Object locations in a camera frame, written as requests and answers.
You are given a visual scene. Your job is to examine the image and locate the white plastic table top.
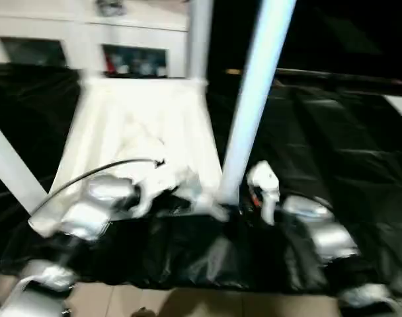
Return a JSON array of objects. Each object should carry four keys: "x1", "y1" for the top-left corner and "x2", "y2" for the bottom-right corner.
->
[{"x1": 28, "y1": 77, "x2": 230, "y2": 237}]

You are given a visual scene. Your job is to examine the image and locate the white plastic table leg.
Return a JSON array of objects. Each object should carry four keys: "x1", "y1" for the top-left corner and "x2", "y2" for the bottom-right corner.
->
[
  {"x1": 219, "y1": 0, "x2": 296, "y2": 206},
  {"x1": 77, "y1": 0, "x2": 102, "y2": 87},
  {"x1": 0, "y1": 120, "x2": 50, "y2": 213},
  {"x1": 186, "y1": 0, "x2": 210, "y2": 87}
]

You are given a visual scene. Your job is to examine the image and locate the black glossy mat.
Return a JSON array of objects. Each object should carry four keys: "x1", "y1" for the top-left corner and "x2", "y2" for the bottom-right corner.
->
[{"x1": 0, "y1": 62, "x2": 402, "y2": 295}]

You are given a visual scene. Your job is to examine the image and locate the long black bar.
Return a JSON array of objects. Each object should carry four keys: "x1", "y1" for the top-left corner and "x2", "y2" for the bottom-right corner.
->
[{"x1": 275, "y1": 67, "x2": 402, "y2": 97}]

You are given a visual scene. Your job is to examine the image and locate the white glass-door cabinet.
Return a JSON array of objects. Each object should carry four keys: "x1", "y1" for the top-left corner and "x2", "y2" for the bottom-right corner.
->
[{"x1": 0, "y1": 0, "x2": 190, "y2": 79}]

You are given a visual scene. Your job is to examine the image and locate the white flat panel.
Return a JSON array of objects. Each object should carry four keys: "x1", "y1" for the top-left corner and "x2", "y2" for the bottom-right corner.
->
[{"x1": 384, "y1": 95, "x2": 402, "y2": 129}]

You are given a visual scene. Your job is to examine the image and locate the large dark screen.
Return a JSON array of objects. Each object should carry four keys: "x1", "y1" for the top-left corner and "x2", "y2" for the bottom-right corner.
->
[{"x1": 204, "y1": 0, "x2": 402, "y2": 72}]

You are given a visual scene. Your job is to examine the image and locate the dark bag of parts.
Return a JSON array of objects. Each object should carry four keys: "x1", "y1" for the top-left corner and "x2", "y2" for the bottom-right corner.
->
[{"x1": 97, "y1": 0, "x2": 126, "y2": 16}]

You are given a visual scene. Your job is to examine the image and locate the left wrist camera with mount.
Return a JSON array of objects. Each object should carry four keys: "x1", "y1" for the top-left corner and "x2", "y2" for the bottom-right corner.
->
[{"x1": 134, "y1": 164, "x2": 195, "y2": 218}]

